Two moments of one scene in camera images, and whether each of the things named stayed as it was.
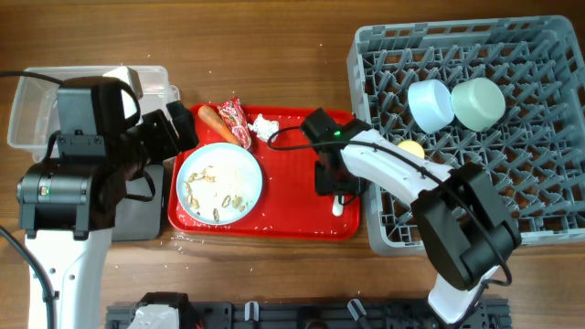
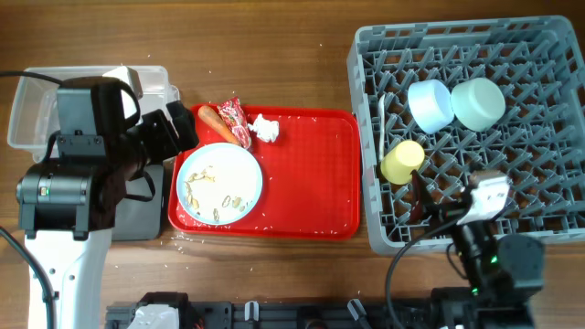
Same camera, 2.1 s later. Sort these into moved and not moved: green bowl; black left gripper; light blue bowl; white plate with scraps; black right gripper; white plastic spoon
Moved: white plastic spoon; black right gripper
Not moved: white plate with scraps; green bowl; light blue bowl; black left gripper
